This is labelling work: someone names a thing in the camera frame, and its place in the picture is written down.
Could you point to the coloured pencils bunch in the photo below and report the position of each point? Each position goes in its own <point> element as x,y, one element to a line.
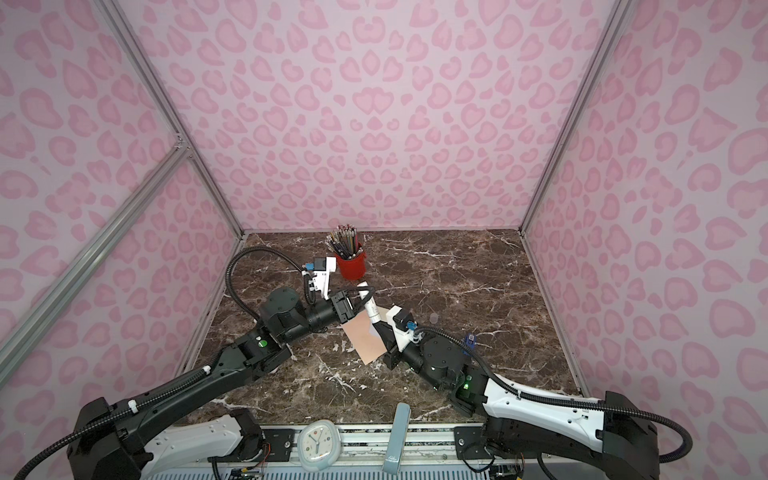
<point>344,242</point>

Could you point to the white glue stick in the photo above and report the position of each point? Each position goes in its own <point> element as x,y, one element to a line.
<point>371,308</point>

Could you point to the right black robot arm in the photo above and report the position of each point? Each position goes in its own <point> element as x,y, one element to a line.
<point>610,433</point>

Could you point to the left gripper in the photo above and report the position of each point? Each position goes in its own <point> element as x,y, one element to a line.
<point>342,307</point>

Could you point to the white alarm clock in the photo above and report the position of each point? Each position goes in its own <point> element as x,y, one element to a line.
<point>319,445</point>

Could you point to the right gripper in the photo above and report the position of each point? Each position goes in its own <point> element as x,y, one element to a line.
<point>390,343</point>

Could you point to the aluminium frame rail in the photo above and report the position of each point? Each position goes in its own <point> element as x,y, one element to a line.
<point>432,451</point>

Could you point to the red pencil cup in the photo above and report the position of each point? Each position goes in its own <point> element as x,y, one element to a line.
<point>352,269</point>

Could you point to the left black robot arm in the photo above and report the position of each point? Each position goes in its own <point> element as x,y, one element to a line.
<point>114,439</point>

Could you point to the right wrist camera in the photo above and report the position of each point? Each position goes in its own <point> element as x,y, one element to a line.
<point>403,326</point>

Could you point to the pink envelope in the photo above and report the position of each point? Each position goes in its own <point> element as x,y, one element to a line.
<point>364,338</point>

